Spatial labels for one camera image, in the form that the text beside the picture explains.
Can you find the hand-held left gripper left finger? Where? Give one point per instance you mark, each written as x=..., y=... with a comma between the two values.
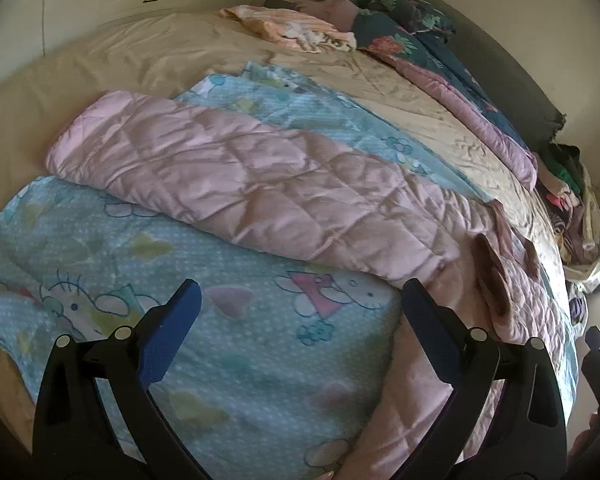
x=170, y=332

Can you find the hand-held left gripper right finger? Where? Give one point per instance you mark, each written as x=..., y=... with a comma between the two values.
x=430, y=327

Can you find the pink quilted comforter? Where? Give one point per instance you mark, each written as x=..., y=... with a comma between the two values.
x=240, y=185

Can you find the bag of clothes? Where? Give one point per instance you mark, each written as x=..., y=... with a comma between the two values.
x=580, y=300

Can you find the pile of clothes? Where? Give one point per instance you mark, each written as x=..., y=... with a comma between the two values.
x=570, y=195

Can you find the blue cartoon print blanket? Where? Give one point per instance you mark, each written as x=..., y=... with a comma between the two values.
x=260, y=360

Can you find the dark headboard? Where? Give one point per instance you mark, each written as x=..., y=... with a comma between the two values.
x=505, y=75

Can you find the bed with beige sheet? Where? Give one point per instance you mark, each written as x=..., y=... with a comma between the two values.
x=155, y=55

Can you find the dark floral quilt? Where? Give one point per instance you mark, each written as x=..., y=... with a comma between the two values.
x=405, y=45

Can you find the peach striped cloth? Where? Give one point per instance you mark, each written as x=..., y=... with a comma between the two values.
x=280, y=27

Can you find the pink pillow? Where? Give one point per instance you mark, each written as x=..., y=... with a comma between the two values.
x=337, y=10

